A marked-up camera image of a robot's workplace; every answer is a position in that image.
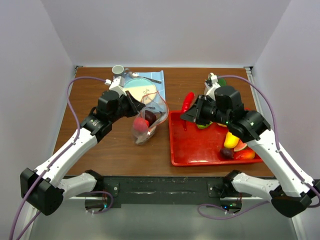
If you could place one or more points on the red apple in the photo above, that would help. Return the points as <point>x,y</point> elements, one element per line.
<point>140,124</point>

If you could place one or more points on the red plastic tray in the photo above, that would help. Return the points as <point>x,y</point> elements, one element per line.
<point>191,146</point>

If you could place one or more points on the yellow lemon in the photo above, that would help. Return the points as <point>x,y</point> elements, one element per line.
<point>231,141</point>

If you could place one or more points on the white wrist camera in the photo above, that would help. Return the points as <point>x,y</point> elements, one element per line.
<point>211,84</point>
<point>116,85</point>

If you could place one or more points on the floral mug green inside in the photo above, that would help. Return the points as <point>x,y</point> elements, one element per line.
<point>222,81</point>

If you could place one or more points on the watermelon slice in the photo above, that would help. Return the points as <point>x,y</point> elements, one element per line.
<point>240,146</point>

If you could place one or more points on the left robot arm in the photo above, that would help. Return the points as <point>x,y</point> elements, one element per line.
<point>42,186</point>

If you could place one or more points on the metal spoon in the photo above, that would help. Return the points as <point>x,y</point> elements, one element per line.
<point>134,75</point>

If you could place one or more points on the red pink peach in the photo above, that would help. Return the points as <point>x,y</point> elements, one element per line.
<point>243,155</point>

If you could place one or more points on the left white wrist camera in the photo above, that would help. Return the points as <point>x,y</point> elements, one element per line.
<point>116,85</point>

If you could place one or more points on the blue checked cloth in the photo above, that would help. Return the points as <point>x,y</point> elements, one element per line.
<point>157,75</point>

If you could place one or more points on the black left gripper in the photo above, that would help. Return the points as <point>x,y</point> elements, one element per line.
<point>135,106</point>

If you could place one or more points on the cream and teal plate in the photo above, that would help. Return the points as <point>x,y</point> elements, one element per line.
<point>143,90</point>

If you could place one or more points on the dark red plum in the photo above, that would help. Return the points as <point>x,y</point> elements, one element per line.
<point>150,117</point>
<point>226,153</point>

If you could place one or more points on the clear zip top bag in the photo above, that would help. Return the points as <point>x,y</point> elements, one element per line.
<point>154,113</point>

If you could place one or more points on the grey toy fish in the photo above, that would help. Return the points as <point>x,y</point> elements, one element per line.
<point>145,136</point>

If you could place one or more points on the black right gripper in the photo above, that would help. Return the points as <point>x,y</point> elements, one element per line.
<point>195,113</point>

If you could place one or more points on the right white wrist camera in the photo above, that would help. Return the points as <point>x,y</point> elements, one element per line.
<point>211,84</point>

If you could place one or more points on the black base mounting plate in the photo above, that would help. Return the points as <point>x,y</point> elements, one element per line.
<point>165,190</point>

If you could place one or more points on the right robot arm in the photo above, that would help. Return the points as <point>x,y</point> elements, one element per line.
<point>292,190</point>

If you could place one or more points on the red chili pepper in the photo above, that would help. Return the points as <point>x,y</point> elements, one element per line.
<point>187,102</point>

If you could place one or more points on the grey mug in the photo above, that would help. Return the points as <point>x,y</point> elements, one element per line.
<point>119,71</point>

